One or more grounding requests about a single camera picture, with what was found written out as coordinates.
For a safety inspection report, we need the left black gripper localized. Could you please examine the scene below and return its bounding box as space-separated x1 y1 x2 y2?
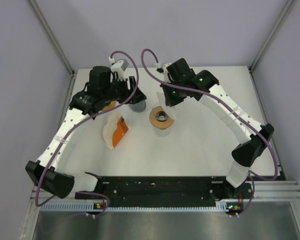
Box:
101 76 146 105

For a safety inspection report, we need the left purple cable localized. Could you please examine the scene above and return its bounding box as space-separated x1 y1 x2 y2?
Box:
34 50 140 207

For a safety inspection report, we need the wooden dripper ring holder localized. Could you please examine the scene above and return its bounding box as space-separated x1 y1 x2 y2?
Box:
149 105 175 130

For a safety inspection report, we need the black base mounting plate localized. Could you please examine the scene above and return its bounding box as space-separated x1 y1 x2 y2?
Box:
74 175 255 209

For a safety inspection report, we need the clear glass carafe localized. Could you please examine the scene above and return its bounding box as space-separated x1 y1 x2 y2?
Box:
152 103 172 137

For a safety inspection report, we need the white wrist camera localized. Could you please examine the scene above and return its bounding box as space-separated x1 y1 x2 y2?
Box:
155 61 171 83
109 57 129 80

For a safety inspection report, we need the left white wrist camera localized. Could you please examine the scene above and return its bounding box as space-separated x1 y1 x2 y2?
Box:
109 57 129 80

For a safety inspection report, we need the orange coffee filter pack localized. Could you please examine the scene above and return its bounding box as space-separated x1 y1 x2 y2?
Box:
102 112 129 150

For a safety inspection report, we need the grey slotted cable duct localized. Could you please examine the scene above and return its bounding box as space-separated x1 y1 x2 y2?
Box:
41 201 95 212

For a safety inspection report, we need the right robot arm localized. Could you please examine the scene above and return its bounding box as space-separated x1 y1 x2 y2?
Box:
155 58 274 198

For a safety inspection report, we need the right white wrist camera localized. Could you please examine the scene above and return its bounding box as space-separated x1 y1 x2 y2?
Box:
155 61 171 83

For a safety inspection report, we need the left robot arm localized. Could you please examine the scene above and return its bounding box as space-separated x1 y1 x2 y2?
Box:
25 61 146 199

